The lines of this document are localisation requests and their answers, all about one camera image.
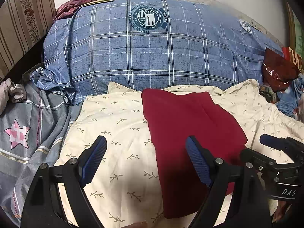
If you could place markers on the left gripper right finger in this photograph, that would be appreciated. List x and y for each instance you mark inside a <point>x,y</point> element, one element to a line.
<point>248,206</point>

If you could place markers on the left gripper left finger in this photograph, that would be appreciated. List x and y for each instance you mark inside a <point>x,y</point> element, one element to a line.
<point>43,206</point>

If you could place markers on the dark red garment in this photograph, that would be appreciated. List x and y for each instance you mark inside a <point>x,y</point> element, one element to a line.
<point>179,126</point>

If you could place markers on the blue denim cloth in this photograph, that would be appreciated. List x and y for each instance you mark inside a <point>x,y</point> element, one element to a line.
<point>290,98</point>

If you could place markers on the grey star-print bedsheet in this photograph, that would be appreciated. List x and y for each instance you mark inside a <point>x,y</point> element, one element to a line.
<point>32,133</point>

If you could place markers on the cream leaf-print pillow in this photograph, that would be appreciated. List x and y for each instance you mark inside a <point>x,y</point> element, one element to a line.
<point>126,188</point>

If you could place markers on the red plastic bag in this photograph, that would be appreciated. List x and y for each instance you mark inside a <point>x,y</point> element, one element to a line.
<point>277,71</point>

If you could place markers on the grey crumpled cloth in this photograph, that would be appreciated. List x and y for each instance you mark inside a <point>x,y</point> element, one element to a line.
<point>11,91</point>

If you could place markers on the blue plaid pillow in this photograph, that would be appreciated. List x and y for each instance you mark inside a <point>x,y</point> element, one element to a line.
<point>149,44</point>

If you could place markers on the striped beige cushion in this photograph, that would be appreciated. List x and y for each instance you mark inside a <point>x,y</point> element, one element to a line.
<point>23,24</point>

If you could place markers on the maroon crumpled cloth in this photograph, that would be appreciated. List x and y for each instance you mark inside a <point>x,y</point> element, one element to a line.
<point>67,9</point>

